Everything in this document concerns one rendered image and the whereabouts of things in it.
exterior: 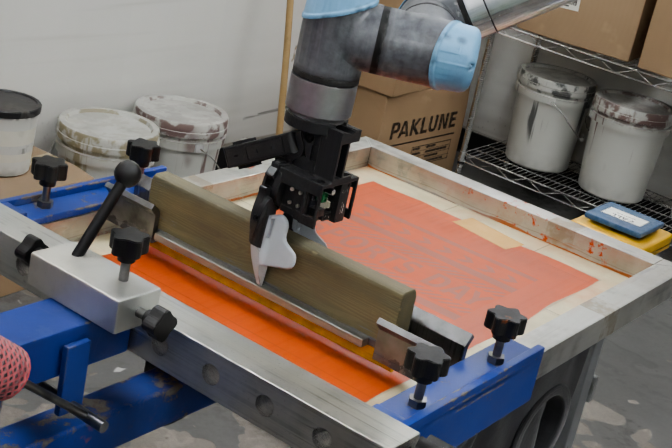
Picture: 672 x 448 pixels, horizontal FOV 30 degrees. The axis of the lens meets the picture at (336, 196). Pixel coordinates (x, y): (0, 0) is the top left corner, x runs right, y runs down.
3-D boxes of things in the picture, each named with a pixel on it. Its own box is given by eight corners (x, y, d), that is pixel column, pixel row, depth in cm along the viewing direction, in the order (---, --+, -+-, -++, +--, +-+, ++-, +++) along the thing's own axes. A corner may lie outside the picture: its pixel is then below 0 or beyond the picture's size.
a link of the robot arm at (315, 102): (277, 69, 137) (322, 63, 144) (269, 108, 139) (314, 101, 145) (331, 91, 133) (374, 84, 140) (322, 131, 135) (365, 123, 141)
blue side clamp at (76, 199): (155, 211, 175) (162, 164, 172) (180, 224, 172) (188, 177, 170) (-20, 255, 151) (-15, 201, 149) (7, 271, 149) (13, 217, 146)
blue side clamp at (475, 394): (493, 382, 147) (507, 329, 144) (530, 400, 144) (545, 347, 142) (343, 469, 123) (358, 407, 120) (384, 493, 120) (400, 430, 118)
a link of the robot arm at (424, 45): (482, 14, 142) (387, -8, 142) (485, 34, 131) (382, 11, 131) (465, 80, 145) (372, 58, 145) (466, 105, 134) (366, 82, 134)
